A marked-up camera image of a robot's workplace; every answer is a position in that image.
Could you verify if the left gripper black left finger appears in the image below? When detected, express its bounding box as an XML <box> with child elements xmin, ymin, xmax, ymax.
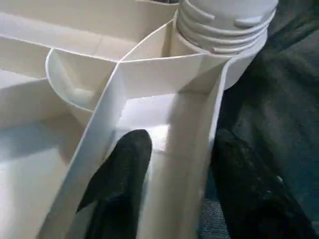
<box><xmin>76</xmin><ymin>129</ymin><xmax>153</xmax><ymax>239</ymax></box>

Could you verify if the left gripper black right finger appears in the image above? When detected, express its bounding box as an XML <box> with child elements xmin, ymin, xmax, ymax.
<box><xmin>211</xmin><ymin>129</ymin><xmax>315</xmax><ymax>239</ymax></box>

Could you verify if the white plastic table top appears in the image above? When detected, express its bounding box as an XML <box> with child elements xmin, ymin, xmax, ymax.
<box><xmin>0</xmin><ymin>0</ymin><xmax>262</xmax><ymax>239</ymax></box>

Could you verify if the white plastic table leg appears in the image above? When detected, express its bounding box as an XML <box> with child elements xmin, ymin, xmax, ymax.
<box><xmin>175</xmin><ymin>0</ymin><xmax>278</xmax><ymax>55</ymax></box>

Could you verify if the black mat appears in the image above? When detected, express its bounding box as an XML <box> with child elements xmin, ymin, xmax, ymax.
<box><xmin>199</xmin><ymin>0</ymin><xmax>319</xmax><ymax>239</ymax></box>

